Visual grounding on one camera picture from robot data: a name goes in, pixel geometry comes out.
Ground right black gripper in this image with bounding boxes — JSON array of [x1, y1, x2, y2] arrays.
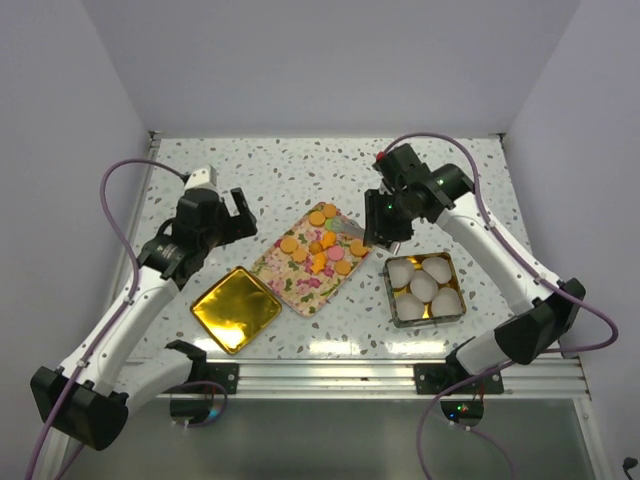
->
[[365, 187, 416, 247]]

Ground pink round cookie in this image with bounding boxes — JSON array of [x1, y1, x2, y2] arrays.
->
[[326, 245, 345, 262]]

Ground orange fish cookie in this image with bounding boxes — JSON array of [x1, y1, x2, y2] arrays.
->
[[310, 252, 327, 274], [320, 231, 337, 250]]

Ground metal tongs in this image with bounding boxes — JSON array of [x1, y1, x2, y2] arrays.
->
[[336, 217, 402, 255]]

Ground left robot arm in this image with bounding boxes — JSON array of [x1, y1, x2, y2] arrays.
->
[[30, 188, 257, 451]]

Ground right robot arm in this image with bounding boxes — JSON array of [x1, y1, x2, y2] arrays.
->
[[364, 144, 586, 393]]

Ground orange round cookie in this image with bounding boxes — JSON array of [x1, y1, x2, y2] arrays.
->
[[308, 211, 326, 227], [322, 204, 337, 219], [291, 248, 307, 263], [334, 260, 351, 276], [279, 236, 298, 254], [349, 240, 368, 257]]

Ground white paper cup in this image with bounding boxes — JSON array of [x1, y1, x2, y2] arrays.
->
[[421, 256, 452, 284], [431, 287, 462, 317], [387, 258, 415, 290], [409, 270, 439, 304], [395, 293, 425, 321]]

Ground brown flower cookie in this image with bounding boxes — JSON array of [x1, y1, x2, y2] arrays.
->
[[309, 241, 324, 255]]

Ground floral rectangular tray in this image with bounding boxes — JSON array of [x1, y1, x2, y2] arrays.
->
[[250, 202, 371, 317]]

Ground square cookie tin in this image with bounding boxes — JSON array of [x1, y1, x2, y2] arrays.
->
[[382, 252, 467, 328]]

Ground gold tin lid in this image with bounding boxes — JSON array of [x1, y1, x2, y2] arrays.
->
[[190, 266, 282, 355]]

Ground left round circuit board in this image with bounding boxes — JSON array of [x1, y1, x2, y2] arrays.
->
[[169, 399, 221, 428]]

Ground round circuit board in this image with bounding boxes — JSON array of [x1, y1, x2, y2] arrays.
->
[[169, 399, 221, 428], [440, 399, 485, 427]]

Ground right round circuit board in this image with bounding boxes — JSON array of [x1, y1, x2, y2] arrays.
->
[[440, 399, 485, 427]]

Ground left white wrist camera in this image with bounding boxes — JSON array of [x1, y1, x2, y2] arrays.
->
[[184, 165, 217, 191]]

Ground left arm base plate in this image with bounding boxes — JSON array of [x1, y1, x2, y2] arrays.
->
[[162, 362, 240, 395]]

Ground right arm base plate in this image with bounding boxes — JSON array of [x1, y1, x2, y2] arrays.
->
[[413, 363, 505, 395]]

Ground aluminium frame rail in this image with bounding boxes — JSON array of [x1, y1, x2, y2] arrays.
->
[[63, 355, 590, 400]]

